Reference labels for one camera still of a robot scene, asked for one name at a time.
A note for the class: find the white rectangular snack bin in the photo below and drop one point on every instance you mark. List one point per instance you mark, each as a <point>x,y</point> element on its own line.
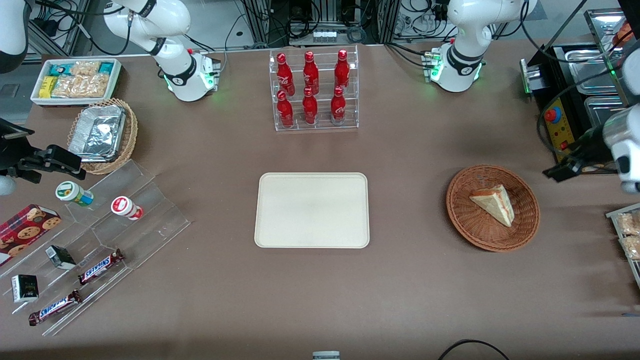
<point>116,75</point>

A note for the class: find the metal tray with snacks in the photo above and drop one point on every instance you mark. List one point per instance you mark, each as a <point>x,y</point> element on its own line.
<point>631,235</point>

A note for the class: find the small black chocolate box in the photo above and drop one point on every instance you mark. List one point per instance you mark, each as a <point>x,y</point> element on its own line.
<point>25,288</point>
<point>61,257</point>

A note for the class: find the clear acrylic bottle rack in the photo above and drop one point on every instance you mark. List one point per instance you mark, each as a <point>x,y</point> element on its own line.
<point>322,125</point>

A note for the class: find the red cola bottle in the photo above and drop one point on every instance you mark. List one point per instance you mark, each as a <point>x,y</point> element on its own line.
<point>284,75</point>
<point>342,71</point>
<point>310,110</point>
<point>338,107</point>
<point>310,74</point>
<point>285,112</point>

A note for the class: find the red plaid cookie box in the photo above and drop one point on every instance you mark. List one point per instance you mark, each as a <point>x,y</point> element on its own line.
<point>25,232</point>

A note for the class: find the yellow snack packet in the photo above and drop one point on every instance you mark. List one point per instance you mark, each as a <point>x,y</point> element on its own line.
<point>48,87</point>

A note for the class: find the aluminium foil container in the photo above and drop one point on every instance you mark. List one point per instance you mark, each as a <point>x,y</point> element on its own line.
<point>97,132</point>

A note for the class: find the dark left wrist camera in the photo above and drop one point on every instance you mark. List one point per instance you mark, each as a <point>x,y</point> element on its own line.
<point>590,141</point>

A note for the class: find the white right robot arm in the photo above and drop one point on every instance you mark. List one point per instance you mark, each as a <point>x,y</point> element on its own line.
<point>176,70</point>

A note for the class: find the triangle sandwich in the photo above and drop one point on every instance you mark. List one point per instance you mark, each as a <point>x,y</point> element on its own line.
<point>495,204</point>

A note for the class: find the dark wrist camera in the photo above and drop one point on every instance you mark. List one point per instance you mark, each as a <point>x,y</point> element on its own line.
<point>12,131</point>
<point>590,141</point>

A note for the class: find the beige rectangular tray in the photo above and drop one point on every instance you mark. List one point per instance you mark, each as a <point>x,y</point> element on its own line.
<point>312,210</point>

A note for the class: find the black food warmer cabinet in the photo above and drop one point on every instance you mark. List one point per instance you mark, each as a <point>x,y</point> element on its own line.
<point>560,125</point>

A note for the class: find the clear acrylic stepped stand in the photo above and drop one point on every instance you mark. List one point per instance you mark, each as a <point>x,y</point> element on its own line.
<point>152,230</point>

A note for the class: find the brown Snickers bar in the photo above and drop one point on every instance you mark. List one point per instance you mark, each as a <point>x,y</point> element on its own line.
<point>100,266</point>
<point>55,307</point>

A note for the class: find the green label yoghurt cup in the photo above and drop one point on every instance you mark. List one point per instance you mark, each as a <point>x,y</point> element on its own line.
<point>74,194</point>

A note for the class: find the white power strip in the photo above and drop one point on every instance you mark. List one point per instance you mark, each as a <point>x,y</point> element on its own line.
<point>325,36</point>

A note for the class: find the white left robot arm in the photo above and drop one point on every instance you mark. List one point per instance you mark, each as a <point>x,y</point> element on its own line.
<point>462,60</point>

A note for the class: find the brown round wicker basket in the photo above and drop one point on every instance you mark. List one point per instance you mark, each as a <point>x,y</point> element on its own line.
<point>475,220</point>

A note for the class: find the clear bag of crackers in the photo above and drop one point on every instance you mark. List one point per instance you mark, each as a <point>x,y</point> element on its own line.
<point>82,86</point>

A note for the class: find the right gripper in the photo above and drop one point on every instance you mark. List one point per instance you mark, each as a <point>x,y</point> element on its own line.
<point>11,152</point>

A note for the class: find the dark right wrist camera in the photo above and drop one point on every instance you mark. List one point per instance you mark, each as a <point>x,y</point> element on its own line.
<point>12,131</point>

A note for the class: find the light wicker basket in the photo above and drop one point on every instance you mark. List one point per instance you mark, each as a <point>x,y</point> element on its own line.
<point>131,135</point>

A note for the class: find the red label yoghurt cup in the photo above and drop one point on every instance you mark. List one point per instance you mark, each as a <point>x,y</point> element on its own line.
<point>127,207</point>

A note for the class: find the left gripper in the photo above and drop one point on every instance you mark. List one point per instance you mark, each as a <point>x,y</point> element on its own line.
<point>589,143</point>

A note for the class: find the steel warmer pan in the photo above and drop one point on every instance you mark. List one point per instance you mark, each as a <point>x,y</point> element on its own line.
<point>602,109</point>
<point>592,75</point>

